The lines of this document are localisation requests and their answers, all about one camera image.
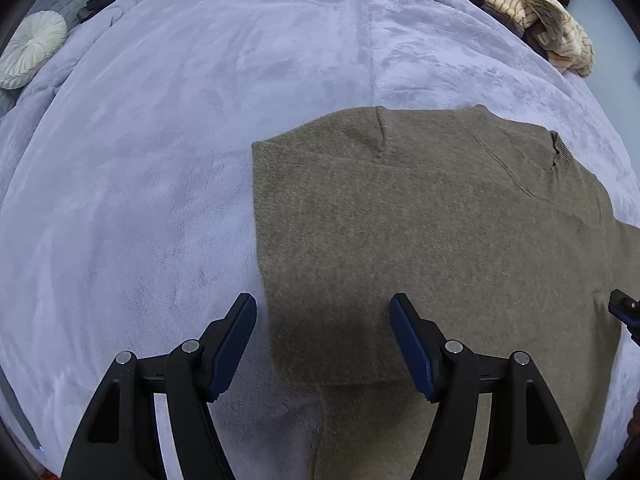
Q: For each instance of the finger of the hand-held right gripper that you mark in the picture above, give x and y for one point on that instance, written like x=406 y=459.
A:
x=625 y=307

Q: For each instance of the olive knit sweater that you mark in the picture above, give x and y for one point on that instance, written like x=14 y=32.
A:
x=425 y=235

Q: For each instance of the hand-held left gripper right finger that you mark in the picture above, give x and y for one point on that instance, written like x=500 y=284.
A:
x=407 y=335

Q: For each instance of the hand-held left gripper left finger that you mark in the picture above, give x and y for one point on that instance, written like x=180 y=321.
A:
x=235 y=340

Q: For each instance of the round white pleated cushion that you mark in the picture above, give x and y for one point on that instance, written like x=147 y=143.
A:
x=30 y=50

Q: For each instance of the beige striped clothes pile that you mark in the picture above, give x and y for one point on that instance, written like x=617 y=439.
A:
x=545 y=25

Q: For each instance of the lavender fleece blanket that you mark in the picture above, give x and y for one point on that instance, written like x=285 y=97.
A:
x=175 y=160

